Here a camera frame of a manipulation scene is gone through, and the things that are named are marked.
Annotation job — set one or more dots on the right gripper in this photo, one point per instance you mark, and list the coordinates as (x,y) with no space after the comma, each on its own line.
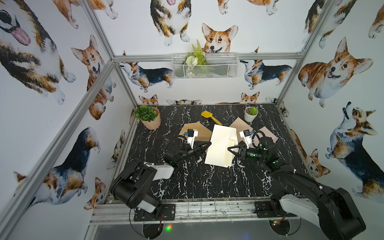
(236,153)

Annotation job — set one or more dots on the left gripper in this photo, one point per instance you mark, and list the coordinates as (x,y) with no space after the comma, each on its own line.
(190,150)

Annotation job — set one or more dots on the white envelope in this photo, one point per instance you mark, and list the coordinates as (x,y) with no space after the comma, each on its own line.
(217,153)

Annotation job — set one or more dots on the cream letter paper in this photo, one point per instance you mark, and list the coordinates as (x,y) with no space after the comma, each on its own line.
(240,126)

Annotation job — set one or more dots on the pink envelope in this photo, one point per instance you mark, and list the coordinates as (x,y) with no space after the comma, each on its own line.
(268,133)

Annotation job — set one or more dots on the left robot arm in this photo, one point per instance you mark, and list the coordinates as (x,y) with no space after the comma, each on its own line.
(132,185)

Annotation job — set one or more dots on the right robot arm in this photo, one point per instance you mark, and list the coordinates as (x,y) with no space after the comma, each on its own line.
(332,210)

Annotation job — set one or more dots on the yellow toy shovel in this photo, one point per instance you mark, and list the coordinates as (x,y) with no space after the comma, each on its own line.
(209,115)

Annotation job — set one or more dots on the small plant in white pot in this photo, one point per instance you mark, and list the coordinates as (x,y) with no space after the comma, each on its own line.
(250,114)

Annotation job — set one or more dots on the green plant in terracotta pot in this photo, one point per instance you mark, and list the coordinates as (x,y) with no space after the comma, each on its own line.
(149,116)

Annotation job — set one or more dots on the fern and white flower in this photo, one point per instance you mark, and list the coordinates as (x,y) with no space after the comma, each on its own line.
(195,62)

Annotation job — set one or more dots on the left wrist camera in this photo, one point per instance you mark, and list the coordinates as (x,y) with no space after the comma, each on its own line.
(191,134)

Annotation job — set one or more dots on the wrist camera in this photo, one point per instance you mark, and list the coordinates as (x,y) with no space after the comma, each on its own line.
(247,137)
(191,134)

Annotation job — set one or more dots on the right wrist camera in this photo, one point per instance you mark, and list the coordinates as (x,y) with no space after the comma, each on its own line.
(247,137)

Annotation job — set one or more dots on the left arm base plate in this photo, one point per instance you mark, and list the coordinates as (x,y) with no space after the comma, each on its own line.
(165,212)

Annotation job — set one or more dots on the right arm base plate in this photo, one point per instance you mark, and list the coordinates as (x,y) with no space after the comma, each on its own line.
(270,209)

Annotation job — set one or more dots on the white wire basket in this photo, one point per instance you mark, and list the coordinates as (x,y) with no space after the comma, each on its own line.
(215,66)

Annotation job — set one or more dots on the aluminium front rail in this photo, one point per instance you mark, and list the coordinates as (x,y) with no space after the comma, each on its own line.
(206,210)

